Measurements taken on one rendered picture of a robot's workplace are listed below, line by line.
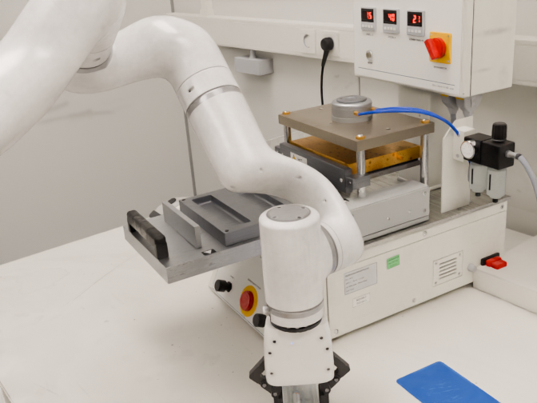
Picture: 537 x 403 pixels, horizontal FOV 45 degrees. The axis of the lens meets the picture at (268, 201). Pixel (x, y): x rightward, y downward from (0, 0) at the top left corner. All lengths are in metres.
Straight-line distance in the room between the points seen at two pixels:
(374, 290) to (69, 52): 0.68
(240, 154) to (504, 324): 0.64
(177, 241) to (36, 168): 1.53
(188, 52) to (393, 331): 0.64
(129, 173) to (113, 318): 1.45
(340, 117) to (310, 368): 0.51
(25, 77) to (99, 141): 1.83
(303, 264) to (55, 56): 0.42
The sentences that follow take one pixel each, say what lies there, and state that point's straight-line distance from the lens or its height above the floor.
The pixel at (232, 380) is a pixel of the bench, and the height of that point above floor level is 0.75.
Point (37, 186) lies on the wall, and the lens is 2.65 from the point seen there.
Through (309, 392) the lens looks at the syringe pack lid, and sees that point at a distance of 1.09.
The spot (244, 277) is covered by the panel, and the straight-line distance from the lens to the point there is 1.33.
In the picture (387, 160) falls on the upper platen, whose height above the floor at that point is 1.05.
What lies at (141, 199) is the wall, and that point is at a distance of 2.84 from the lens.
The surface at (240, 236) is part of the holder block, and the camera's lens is 1.12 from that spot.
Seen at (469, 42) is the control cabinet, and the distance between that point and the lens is 1.25.
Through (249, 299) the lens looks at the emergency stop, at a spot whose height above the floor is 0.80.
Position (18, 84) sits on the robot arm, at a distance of 0.87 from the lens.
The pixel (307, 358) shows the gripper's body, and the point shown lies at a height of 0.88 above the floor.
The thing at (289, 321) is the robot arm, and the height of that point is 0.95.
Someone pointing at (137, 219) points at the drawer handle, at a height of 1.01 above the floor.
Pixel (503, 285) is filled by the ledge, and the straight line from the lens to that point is 1.38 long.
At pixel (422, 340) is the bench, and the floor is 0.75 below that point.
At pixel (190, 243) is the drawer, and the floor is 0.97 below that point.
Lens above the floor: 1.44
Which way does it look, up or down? 21 degrees down
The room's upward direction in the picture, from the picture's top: 4 degrees counter-clockwise
